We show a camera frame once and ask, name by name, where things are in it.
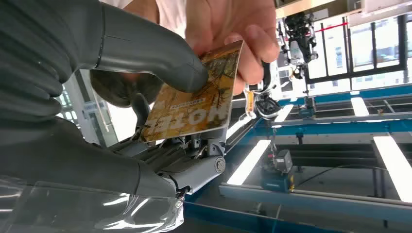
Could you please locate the blue metal gantry frame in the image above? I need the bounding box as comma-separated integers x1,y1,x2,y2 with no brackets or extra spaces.
183,83,412,233

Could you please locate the white ceiling light panel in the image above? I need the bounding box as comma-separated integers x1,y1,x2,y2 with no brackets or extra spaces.
226,139,271,186
350,96,370,117
373,135,412,203

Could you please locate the black window frame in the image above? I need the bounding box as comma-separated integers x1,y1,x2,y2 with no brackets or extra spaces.
306,14,412,81

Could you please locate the red strap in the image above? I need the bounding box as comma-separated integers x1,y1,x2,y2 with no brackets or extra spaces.
314,21,349,33

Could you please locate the clear plastic wrist cover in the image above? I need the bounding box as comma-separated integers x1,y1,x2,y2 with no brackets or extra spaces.
0,175,185,233

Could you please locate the blue hoist motor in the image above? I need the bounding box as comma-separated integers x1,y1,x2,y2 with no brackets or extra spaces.
260,149,295,194

